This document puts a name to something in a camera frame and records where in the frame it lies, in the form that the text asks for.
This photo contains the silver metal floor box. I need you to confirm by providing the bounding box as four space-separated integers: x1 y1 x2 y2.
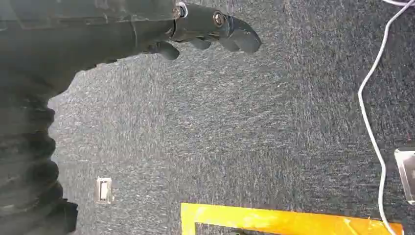
393 147 415 206

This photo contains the yellow tape marking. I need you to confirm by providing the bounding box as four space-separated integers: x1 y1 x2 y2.
180 202 405 235

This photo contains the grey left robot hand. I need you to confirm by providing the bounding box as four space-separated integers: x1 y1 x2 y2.
0 0 263 108

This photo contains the white cable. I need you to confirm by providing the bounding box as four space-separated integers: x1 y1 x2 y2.
357 0 415 235

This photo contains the ribbed grey left arm sleeve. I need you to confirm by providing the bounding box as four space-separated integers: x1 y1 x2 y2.
0 94 79 235

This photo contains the small silver floor socket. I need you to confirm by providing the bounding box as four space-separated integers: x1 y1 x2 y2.
94 177 113 205

